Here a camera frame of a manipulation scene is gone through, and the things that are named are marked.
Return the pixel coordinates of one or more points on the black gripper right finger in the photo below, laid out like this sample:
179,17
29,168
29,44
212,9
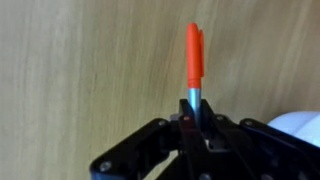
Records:
260,153

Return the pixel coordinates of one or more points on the orange capped silver pen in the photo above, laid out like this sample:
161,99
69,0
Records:
194,56

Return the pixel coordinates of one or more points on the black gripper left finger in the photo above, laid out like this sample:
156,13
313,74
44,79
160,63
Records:
146,150

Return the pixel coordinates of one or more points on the white round plate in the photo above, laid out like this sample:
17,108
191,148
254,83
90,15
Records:
300,125

